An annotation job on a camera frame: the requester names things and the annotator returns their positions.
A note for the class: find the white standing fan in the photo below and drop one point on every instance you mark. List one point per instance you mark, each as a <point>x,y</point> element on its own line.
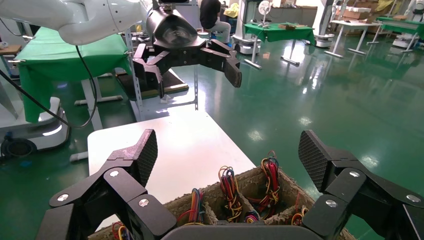
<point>265,7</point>

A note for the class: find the large green table cloth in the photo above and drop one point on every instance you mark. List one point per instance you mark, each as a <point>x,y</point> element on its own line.
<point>66,56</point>

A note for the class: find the white wheeled robot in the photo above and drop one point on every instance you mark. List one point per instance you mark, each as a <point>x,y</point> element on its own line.
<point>246,43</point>
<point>323,39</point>
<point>402,41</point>

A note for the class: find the seated person in black shirt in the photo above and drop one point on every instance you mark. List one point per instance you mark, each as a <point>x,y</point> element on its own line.
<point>210,13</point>

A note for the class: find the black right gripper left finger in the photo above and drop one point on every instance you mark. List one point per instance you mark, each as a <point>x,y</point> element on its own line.
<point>126,185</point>

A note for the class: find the stacked cardboard cartons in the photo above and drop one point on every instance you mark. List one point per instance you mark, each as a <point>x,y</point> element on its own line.
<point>354,15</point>

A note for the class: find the brown cardboard divider box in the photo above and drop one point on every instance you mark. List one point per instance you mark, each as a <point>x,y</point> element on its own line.
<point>251,185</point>

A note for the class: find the yellow cloth bundle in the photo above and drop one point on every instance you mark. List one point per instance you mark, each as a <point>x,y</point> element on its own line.
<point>232,11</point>

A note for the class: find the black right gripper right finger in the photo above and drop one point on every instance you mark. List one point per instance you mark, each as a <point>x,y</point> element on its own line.
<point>344,188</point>

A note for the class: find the small wooden table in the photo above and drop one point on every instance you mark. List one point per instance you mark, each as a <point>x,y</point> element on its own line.
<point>10,49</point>

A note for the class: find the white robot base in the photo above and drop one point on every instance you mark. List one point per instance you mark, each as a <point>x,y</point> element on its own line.
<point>49,139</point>

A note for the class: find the white table frame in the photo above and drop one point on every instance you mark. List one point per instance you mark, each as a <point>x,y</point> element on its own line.
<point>253,64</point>
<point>91,106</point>

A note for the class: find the flat brown box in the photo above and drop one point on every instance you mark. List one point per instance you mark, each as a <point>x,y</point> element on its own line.
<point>286,26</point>

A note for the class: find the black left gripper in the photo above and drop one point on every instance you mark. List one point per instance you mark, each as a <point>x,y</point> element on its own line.
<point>172,33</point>

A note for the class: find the white bare table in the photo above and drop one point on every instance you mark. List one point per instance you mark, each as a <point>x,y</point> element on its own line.
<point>351,24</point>

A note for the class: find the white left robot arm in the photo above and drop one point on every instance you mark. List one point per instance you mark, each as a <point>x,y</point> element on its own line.
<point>82,20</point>

